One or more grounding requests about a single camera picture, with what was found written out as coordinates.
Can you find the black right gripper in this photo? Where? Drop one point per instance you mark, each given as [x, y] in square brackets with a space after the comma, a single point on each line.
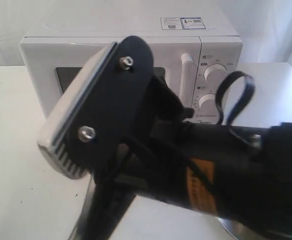
[149, 160]

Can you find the upper white control knob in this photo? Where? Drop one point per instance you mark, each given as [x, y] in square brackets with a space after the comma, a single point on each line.
[215, 72]

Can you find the round stainless steel plate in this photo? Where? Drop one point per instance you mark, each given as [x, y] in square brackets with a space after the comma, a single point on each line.
[237, 230]

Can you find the grey warning label sticker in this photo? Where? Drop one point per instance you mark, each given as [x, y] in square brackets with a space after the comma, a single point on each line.
[182, 23]

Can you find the lower white control knob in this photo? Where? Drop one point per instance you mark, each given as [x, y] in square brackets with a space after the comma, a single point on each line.
[206, 102]

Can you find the white microwave door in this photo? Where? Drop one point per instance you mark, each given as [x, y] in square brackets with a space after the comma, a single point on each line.
[53, 62]

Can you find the white control knob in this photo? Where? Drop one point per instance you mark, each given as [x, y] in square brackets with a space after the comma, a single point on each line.
[206, 102]
[215, 72]

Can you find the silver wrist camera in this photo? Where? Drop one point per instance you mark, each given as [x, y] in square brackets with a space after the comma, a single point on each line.
[82, 132]

